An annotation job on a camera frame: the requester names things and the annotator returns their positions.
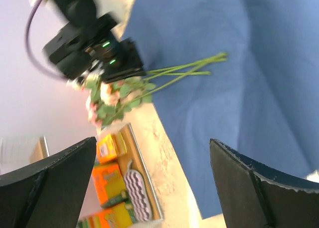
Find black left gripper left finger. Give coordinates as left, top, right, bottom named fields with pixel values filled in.
left=0, top=137, right=96, bottom=228

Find orange packet right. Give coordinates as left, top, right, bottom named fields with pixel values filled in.
left=96, top=132, right=127, bottom=164

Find orange box left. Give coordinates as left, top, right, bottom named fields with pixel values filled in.
left=76, top=203, right=138, bottom=228

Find orange box middle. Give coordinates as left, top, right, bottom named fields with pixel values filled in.
left=92, top=163, right=129, bottom=209

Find white wire wooden shelf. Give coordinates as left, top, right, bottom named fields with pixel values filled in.
left=0, top=123, right=165, bottom=228

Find artificial pink flower bouquet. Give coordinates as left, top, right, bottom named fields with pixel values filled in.
left=79, top=52, right=227, bottom=128

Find orange box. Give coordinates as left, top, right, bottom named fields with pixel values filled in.
left=76, top=203, right=138, bottom=228
left=92, top=163, right=129, bottom=209

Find blue wrapping paper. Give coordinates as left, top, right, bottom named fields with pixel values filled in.
left=124, top=0, right=319, bottom=219

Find striped purple white sponge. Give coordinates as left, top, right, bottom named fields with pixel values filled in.
left=123, top=160, right=153, bottom=222

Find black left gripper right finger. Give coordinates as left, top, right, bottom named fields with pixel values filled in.
left=210, top=139, right=319, bottom=228

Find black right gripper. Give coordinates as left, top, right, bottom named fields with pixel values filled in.
left=43, top=13, right=146, bottom=83

